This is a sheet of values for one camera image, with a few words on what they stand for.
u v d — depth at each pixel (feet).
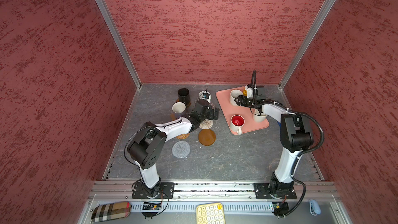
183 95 3.39
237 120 3.17
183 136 3.02
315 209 2.20
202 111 2.35
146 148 1.55
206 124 3.21
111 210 2.19
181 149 2.86
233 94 3.42
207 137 3.02
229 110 3.44
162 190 2.43
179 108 3.29
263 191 2.43
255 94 2.64
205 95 2.59
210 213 2.19
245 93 3.00
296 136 1.71
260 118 3.13
